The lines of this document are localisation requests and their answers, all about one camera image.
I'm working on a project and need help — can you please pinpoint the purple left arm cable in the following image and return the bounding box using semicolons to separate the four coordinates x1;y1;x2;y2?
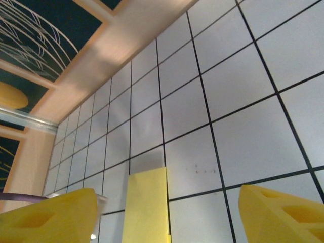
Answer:
0;193;48;203

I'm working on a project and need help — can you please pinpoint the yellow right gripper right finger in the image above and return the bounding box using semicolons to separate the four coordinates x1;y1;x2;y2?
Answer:
239;184;324;243

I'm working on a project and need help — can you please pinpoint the yellow cloth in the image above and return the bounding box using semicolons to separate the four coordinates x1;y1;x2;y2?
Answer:
122;167;172;243

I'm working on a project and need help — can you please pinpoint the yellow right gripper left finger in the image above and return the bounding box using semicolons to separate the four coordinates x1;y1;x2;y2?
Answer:
0;188;99;243

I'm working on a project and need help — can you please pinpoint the aluminium corner post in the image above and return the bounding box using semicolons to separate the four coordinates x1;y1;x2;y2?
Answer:
0;107;60;134

